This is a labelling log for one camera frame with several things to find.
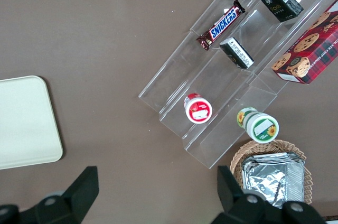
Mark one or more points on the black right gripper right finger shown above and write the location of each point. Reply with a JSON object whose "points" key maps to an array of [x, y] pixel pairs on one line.
{"points": [[232, 203]]}

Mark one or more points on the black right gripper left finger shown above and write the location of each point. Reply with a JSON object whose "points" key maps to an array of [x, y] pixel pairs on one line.
{"points": [[76, 200]]}

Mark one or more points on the light tan wicker basket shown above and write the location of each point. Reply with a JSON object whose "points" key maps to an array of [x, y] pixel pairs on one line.
{"points": [[237, 159]]}

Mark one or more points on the cream rectangular plastic tray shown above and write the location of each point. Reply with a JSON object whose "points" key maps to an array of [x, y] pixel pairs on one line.
{"points": [[26, 121]]}

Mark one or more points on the stack of foil trays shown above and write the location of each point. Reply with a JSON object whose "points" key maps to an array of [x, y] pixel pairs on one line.
{"points": [[269, 179]]}

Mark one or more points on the green sunflower lid jar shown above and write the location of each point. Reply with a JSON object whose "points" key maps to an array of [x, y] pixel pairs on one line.
{"points": [[261, 127]]}

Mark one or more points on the red lid white jar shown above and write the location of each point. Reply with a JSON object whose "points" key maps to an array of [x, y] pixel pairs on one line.
{"points": [[198, 111]]}

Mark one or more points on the clear acrylic stepped stand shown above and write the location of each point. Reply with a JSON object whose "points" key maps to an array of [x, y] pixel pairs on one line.
{"points": [[237, 86]]}

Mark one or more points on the small black carton box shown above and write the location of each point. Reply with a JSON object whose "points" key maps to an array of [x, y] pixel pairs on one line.
{"points": [[237, 53], [280, 4]]}

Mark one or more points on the red tartan cookie box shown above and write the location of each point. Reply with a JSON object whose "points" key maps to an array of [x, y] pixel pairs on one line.
{"points": [[311, 49]]}

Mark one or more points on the Snickers chocolate bar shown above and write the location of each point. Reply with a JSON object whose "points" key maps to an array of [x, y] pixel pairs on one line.
{"points": [[221, 26]]}

